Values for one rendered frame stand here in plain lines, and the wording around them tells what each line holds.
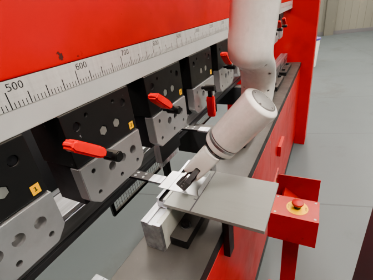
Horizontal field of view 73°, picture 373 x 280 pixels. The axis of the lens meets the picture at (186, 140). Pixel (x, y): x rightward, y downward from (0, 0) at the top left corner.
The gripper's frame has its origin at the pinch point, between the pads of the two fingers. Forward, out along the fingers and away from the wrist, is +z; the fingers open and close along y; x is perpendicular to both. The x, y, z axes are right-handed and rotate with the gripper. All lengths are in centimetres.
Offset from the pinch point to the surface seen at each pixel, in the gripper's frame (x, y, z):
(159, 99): -15.5, 12.4, -23.4
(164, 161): -7.9, 5.1, -3.7
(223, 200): 10.4, 3.5, -5.8
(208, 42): -21.8, -23.5, -24.6
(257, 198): 16.4, -0.2, -10.9
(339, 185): 107, -151, 43
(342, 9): 61, -1058, -24
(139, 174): -11.9, 1.0, 12.7
